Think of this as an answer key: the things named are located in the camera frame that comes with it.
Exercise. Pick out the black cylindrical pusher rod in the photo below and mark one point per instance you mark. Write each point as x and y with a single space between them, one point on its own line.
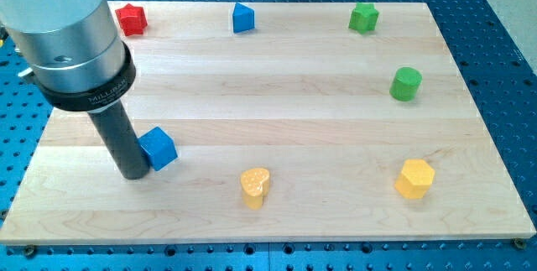
116 131

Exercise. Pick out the yellow hexagon block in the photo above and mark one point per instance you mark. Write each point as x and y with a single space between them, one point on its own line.
415 179

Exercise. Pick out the blue cube block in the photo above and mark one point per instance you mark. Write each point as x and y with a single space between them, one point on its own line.
158 147

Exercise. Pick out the light wooden board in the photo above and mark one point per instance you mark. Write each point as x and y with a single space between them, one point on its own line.
302 96

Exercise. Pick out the green star block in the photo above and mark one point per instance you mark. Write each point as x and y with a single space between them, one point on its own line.
364 18

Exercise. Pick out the red star block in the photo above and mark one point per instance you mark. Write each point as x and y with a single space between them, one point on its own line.
131 19

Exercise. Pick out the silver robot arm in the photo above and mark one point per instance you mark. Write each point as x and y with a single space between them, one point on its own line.
74 52

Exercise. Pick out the yellow heart block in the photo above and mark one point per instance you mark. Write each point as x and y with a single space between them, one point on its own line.
255 184

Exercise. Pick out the green cylinder block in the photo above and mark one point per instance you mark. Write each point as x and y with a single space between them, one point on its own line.
405 84

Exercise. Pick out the blue triangle block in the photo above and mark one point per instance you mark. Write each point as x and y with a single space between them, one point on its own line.
243 18

